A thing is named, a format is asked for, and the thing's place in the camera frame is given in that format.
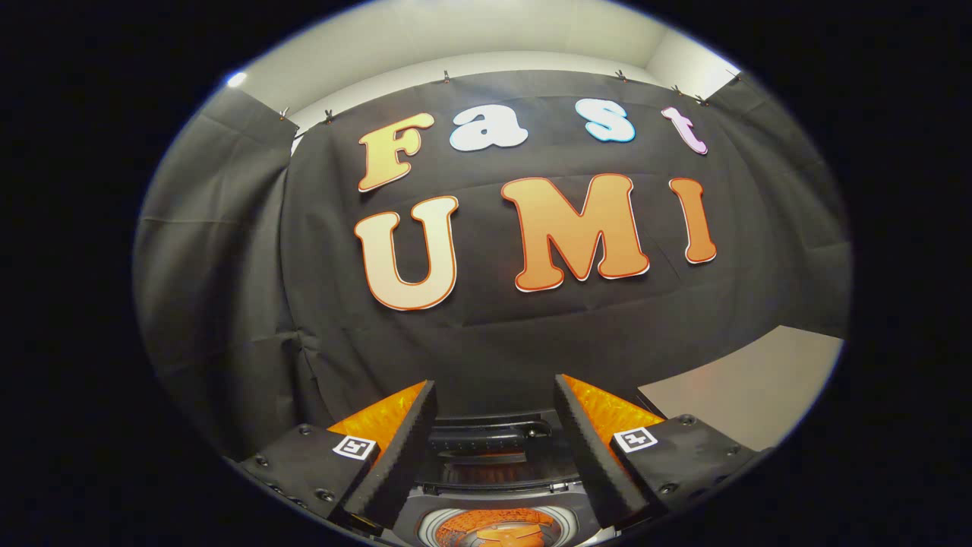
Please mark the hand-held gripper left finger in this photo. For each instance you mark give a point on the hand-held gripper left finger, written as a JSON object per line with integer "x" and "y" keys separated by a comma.
{"x": 395, "y": 463}

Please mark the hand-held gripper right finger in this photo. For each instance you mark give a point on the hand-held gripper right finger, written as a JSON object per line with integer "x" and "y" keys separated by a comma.
{"x": 596, "y": 463}

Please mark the black washing machine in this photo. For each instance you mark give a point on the black washing machine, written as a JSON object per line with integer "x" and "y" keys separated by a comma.
{"x": 416, "y": 515}

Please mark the yellow polo shirt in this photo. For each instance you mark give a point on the yellow polo shirt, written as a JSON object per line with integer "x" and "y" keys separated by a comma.
{"x": 493, "y": 526}

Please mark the ceiling light panel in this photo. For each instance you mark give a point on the ceiling light panel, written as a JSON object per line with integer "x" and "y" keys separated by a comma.
{"x": 237, "y": 79}

